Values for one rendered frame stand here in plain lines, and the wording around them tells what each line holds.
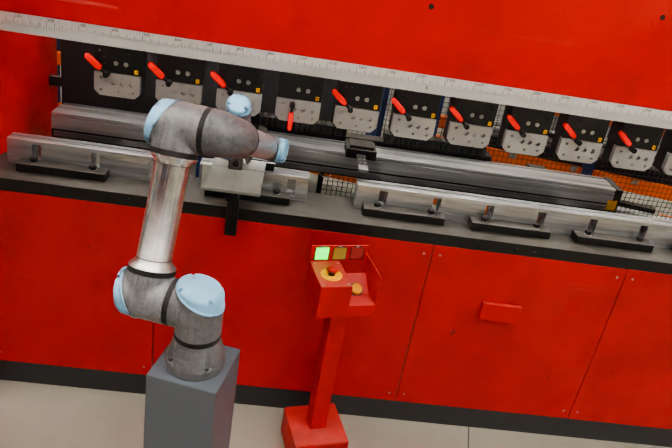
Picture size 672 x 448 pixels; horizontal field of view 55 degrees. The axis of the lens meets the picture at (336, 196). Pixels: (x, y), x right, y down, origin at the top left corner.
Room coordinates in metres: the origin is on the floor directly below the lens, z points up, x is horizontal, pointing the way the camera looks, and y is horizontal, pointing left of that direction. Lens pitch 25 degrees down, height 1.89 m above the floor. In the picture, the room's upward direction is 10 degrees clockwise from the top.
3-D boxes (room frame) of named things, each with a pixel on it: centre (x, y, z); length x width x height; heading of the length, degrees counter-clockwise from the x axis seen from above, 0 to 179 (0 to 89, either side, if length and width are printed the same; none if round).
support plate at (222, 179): (1.97, 0.34, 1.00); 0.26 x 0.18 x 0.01; 6
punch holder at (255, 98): (2.11, 0.38, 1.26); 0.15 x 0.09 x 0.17; 96
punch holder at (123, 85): (2.07, 0.78, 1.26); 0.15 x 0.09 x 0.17; 96
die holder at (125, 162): (2.06, 0.90, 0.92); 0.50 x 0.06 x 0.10; 96
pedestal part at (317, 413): (1.83, -0.07, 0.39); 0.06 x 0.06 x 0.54; 20
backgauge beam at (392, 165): (2.46, -0.01, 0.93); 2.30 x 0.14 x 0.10; 96
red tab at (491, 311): (2.06, -0.68, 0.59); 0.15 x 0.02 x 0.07; 96
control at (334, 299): (1.83, -0.07, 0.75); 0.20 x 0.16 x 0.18; 110
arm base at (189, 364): (1.29, 0.28, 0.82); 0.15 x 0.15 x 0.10
